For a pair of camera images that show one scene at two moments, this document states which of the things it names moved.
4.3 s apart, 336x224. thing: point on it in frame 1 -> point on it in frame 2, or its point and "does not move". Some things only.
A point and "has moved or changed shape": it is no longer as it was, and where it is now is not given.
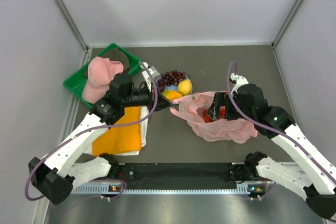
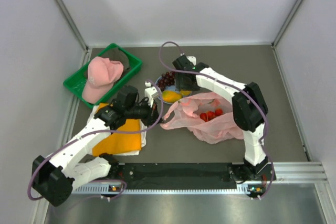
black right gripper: x=221 y=98 -> x=180 y=84
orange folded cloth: x=121 y=139 does not move
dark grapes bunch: x=171 y=77 does not move
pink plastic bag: x=194 y=107 has moved or changed shape
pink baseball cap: x=101 y=70 does not move
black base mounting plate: x=177 y=174 does not move
